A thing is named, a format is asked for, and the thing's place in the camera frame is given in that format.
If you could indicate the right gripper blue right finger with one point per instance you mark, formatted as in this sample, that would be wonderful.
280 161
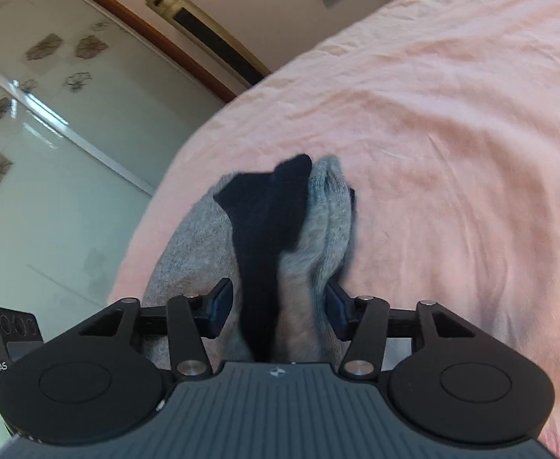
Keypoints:
341 311

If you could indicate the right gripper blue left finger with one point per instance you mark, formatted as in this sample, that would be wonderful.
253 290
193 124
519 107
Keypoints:
218 305

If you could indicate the grey knit garment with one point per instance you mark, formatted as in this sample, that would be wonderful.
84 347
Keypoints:
200 253

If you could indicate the navy blue knit garment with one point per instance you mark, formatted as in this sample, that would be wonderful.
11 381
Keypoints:
266 211

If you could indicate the pink bed sheet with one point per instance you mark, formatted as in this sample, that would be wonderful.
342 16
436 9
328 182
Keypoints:
445 115

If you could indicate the white glass wardrobe door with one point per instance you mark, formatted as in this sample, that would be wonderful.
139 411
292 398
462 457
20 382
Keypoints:
91 117

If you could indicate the gold tower air conditioner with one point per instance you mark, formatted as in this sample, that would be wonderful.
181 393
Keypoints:
212 38

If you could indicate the brown wooden door frame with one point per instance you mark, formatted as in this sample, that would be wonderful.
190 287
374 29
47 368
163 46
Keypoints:
164 45

